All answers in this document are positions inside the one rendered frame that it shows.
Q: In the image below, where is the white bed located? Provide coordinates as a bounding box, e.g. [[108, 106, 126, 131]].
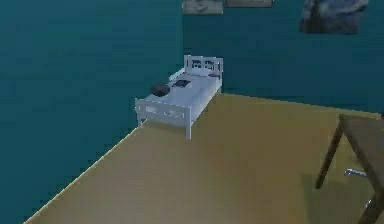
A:
[[134, 54, 224, 140]]

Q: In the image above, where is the dark round ball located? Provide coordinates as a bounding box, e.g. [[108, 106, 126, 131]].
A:
[[149, 82, 171, 98]]

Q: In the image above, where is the white pillow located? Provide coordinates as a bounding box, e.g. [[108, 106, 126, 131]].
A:
[[190, 67, 212, 77]]

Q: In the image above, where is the pale grey framed picture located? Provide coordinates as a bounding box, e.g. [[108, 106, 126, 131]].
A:
[[182, 0, 224, 15]]

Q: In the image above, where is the brown wooden table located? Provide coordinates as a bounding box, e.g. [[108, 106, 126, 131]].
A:
[[315, 113, 384, 224]]

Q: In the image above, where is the blue grey wall picture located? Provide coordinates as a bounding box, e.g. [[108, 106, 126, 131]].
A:
[[298, 0, 370, 35]]

